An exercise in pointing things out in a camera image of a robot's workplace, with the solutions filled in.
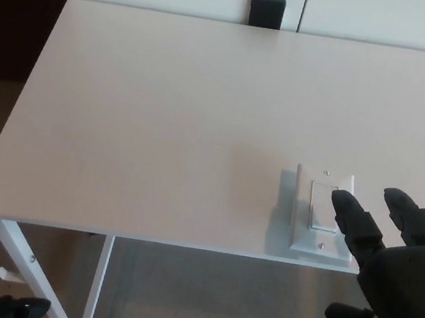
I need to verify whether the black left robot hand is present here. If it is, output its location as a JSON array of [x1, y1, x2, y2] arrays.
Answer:
[[0, 291, 53, 318]]

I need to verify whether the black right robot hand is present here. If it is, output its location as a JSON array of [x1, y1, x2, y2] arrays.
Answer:
[[313, 179, 425, 318]]

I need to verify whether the white rocker light switch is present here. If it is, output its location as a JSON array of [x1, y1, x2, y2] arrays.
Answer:
[[284, 162, 365, 271]]

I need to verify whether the white cylindrical peg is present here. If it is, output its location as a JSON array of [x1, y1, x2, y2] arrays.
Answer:
[[0, 266, 27, 284]]

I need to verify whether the white table with metal legs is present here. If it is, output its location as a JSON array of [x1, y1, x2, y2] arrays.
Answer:
[[0, 0, 425, 318]]

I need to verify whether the grey switch mounting plate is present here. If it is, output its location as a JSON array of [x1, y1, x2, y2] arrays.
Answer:
[[267, 168, 373, 273]]

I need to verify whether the black wall outlet plate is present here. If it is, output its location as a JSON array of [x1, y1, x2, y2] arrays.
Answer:
[[247, 0, 288, 31]]

